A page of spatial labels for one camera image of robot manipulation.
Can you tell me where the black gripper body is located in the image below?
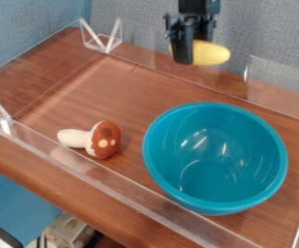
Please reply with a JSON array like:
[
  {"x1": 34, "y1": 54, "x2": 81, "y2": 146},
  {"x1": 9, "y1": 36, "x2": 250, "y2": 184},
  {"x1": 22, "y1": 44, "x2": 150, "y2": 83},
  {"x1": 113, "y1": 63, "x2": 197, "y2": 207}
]
[{"x1": 165, "y1": 0, "x2": 221, "y2": 29}]

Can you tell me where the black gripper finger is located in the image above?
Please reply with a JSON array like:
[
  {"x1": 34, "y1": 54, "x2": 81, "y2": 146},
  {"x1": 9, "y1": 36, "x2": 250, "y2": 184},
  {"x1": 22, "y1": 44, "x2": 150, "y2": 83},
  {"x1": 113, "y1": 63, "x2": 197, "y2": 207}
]
[
  {"x1": 197, "y1": 17, "x2": 217, "y2": 42},
  {"x1": 170, "y1": 21, "x2": 193, "y2": 64}
]

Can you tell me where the blue plastic bowl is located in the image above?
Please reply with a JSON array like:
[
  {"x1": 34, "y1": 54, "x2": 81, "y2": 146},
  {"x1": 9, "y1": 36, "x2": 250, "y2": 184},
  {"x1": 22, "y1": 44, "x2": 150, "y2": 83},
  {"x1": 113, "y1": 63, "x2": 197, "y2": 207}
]
[{"x1": 143, "y1": 103, "x2": 289, "y2": 216}]

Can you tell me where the yellow toy banana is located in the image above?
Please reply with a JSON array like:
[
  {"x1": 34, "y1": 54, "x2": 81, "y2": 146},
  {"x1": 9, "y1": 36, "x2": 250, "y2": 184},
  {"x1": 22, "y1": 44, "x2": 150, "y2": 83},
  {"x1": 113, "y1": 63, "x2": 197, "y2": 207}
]
[{"x1": 189, "y1": 40, "x2": 231, "y2": 66}]

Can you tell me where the grey metal bracket below table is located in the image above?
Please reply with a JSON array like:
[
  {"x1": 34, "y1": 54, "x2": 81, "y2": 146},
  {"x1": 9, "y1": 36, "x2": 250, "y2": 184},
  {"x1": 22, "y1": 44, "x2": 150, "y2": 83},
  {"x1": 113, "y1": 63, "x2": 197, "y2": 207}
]
[{"x1": 35, "y1": 212, "x2": 95, "y2": 248}]

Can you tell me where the clear acrylic barrier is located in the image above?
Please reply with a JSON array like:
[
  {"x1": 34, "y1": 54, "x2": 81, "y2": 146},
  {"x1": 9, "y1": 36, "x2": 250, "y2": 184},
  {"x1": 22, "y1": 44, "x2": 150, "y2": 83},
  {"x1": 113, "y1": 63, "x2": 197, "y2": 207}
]
[{"x1": 0, "y1": 20, "x2": 299, "y2": 248}]

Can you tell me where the brown white toy mushroom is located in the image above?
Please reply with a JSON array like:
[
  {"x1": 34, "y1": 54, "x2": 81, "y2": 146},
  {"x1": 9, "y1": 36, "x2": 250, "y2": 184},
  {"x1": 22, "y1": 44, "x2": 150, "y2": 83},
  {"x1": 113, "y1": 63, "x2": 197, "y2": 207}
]
[{"x1": 58, "y1": 120, "x2": 121, "y2": 159}]

